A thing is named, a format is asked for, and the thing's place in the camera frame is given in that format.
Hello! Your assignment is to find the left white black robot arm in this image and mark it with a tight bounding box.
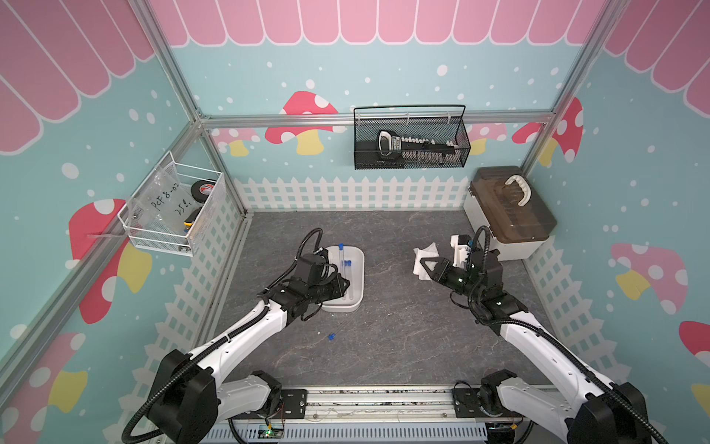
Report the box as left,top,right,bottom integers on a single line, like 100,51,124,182
120,228,351,443

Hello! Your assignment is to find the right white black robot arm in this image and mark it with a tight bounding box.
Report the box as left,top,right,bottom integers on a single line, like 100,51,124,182
416,248,666,443

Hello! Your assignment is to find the white plastic tray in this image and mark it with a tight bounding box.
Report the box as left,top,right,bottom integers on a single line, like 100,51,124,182
323,244,365,314

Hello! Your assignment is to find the brown lidded storage box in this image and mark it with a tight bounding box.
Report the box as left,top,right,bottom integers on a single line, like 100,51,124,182
463,166,557,261

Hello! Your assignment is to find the socket wrench set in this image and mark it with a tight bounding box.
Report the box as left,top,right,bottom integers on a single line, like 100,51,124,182
375,131,463,167

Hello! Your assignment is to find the black tape roll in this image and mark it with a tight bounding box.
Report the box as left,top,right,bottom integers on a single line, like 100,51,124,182
190,179,216,205

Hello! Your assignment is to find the clear plastic label bag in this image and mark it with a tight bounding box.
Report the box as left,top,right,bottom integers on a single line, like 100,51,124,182
129,165,190,234

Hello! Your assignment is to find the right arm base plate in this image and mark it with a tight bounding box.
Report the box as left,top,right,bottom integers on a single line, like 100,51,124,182
451,386,523,421

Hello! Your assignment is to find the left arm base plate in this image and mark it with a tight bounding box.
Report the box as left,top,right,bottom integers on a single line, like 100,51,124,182
233,390,308,421

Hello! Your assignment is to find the black wire mesh basket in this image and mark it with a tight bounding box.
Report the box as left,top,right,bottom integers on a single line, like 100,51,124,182
352,105,471,170

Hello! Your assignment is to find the white wire wall basket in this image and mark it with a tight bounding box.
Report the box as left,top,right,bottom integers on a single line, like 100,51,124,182
118,153,229,257

